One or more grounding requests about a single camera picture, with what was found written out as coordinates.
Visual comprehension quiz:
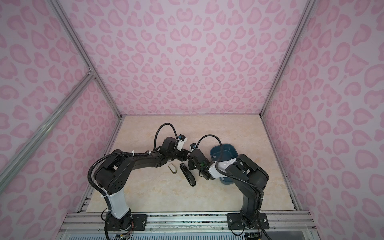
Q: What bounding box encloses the black long stapler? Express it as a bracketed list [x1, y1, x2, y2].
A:
[180, 163, 197, 187]

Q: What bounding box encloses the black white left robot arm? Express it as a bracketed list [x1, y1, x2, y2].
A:
[87, 135, 189, 222]

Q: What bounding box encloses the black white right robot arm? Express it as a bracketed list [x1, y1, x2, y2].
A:
[187, 149, 269, 229]

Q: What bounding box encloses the teal plastic tray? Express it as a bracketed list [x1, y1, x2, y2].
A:
[209, 144, 239, 185]

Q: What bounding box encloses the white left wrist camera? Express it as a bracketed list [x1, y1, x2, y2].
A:
[177, 135, 188, 152]

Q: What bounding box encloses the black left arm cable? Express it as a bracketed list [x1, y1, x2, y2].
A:
[153, 122, 179, 151]

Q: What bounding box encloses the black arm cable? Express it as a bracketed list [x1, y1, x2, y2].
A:
[196, 134, 272, 240]
[153, 122, 179, 151]

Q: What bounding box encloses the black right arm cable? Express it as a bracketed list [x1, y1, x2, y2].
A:
[196, 134, 272, 240]

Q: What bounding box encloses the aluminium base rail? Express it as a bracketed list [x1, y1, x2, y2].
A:
[57, 211, 320, 240]

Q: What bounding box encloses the aluminium corner frame post left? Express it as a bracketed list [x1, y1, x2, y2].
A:
[47, 0, 123, 120]

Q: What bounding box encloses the aluminium corner frame post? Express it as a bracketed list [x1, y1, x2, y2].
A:
[47, 0, 123, 120]
[260, 0, 319, 119]

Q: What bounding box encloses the aluminium diagonal frame bar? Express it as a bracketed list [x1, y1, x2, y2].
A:
[1, 71, 95, 193]

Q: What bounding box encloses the aluminium corner frame post right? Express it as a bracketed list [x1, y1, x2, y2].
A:
[260, 0, 319, 119]

